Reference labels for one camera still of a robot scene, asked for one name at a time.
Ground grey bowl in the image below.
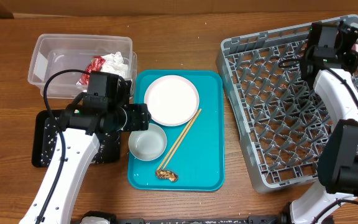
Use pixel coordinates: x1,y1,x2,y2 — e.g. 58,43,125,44
128,124,167,161

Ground white napkin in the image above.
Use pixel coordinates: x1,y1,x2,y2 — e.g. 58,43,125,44
100,52,129,78

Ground brown food scrap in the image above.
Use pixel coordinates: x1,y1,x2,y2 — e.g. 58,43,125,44
155,169,178,182

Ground red snack wrapper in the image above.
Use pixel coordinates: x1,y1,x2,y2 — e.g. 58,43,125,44
76,56,106,85

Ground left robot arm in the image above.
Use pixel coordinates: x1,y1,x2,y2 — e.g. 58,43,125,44
20,104,150,223

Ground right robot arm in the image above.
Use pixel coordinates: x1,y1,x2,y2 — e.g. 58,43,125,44
281,21,358,223

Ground grey dishwasher rack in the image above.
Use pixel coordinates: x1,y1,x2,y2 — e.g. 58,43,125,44
215,14,358,194

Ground large pink plate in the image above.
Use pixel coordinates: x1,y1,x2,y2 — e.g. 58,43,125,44
144,75,200,126

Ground teal serving tray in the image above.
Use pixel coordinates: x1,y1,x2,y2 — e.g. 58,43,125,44
127,70,225,192

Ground wooden chopstick left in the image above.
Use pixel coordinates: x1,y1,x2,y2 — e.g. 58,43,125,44
158,116,195,171

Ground wooden chopstick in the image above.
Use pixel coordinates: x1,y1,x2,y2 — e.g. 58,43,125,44
163,108,203,171
158,116,195,171

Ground wooden chopstick right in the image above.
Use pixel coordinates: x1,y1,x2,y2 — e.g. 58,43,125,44
163,108,203,171

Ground black plastic tray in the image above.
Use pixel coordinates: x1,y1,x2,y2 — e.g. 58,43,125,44
31,106,122,168

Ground clear plastic bin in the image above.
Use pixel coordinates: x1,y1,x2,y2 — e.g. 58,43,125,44
27,34,137,96

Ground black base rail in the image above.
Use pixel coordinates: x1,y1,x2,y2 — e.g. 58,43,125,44
70,210,291,224

